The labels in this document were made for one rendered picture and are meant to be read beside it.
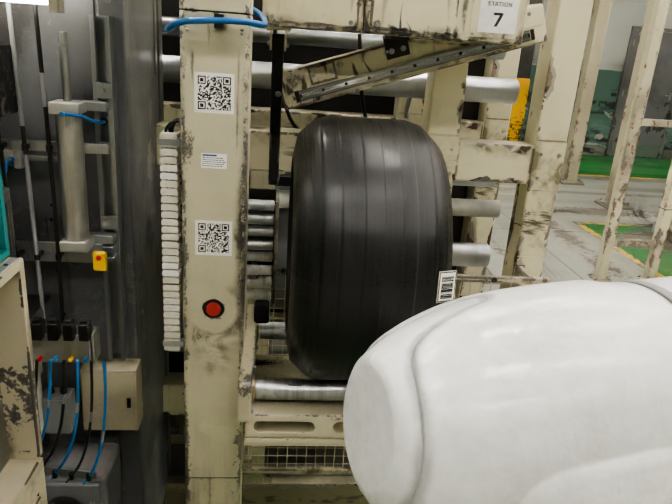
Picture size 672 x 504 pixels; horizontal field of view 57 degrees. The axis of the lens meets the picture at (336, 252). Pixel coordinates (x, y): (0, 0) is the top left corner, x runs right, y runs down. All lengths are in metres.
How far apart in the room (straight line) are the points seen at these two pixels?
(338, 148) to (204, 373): 0.59
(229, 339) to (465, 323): 1.07
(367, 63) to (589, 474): 1.39
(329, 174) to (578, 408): 0.87
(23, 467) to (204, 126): 0.69
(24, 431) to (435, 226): 0.80
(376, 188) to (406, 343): 0.81
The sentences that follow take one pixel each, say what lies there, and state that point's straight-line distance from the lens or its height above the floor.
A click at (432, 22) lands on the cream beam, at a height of 1.67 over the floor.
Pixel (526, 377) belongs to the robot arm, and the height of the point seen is 1.48.
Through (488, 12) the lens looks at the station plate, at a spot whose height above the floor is 1.70.
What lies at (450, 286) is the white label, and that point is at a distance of 1.17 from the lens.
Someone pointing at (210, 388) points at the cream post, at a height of 0.86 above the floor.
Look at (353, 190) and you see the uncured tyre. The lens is 1.13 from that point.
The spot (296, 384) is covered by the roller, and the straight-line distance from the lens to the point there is 1.36.
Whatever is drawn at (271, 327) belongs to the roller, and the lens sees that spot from 1.61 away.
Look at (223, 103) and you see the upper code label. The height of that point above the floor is 1.49.
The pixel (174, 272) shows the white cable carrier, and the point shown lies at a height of 1.14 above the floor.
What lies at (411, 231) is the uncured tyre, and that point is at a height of 1.31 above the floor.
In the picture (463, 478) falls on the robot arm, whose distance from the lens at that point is 0.32.
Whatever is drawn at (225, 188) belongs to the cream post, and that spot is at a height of 1.33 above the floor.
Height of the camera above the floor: 1.63
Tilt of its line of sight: 19 degrees down
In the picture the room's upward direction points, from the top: 4 degrees clockwise
